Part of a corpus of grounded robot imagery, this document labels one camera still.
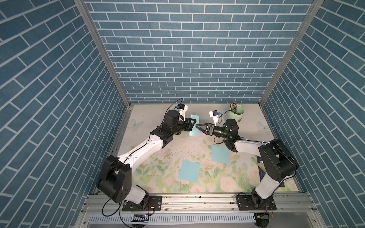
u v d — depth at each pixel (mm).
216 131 770
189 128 707
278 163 480
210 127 752
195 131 788
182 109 722
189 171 850
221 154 913
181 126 693
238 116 987
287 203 764
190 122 729
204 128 833
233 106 971
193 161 890
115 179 415
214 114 788
